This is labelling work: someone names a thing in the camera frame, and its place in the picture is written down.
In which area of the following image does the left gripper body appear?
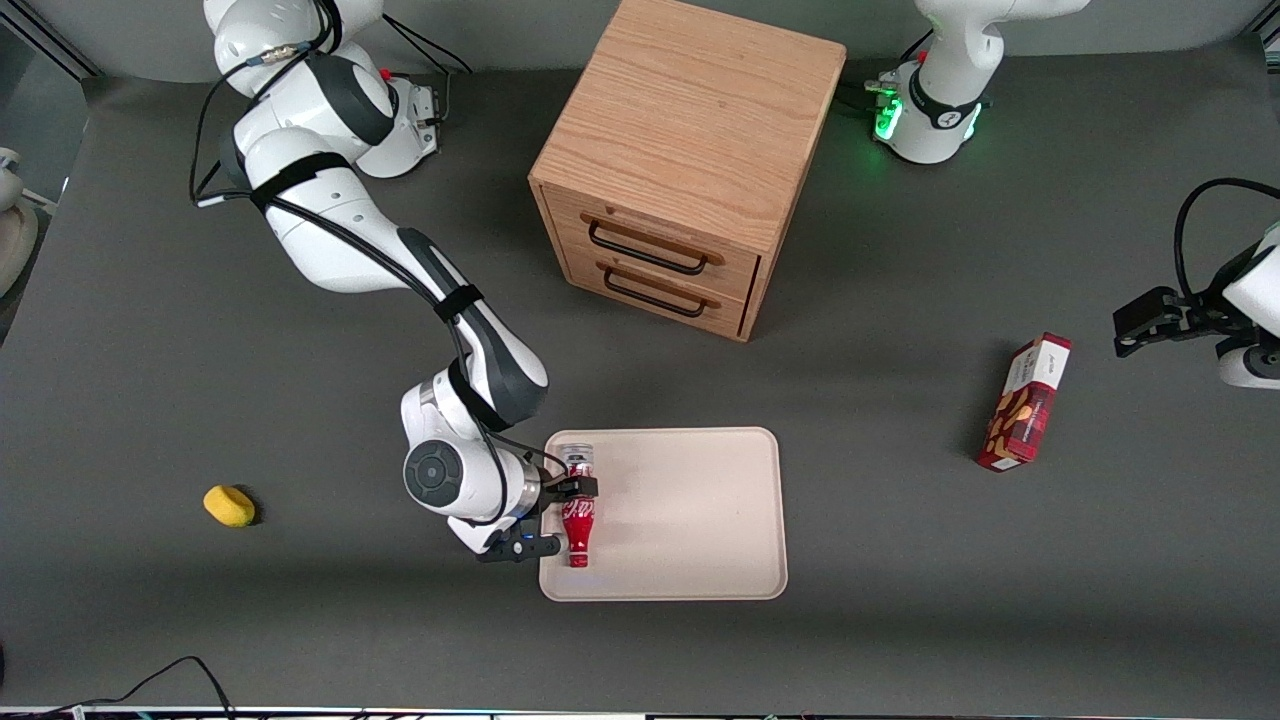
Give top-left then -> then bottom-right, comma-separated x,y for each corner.
1183,280 -> 1246,338

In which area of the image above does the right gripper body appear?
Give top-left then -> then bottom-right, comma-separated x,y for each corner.
526,466 -> 564,533

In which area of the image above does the red coke bottle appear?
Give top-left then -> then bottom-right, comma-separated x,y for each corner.
555,443 -> 601,569

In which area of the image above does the cream plastic tray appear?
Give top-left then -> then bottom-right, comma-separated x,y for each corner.
538,427 -> 789,603

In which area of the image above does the red plaid shortbread box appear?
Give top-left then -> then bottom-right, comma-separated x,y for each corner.
976,332 -> 1073,474

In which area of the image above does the yellow sponge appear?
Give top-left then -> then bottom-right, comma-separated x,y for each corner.
203,485 -> 256,528

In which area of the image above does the wooden drawer cabinet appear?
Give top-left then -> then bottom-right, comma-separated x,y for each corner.
528,0 -> 849,344

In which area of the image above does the beige round stand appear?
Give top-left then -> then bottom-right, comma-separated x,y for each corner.
0,148 -> 39,298

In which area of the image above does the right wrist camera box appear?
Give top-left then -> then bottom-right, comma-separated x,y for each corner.
448,515 -> 563,564

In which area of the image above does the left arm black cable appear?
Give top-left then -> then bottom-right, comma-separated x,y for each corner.
1174,178 -> 1280,301

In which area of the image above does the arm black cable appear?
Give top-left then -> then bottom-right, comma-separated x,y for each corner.
188,0 -> 573,528
1174,178 -> 1280,301

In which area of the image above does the wooden drawer with black handle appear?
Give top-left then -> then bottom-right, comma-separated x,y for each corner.
560,246 -> 753,342
545,185 -> 764,302

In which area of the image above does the loose thin black cable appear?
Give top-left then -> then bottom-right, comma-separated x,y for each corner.
40,655 -> 237,720

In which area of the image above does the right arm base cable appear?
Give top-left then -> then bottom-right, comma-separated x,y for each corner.
383,13 -> 474,77

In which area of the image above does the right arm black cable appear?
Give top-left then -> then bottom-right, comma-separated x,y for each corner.
188,0 -> 573,528

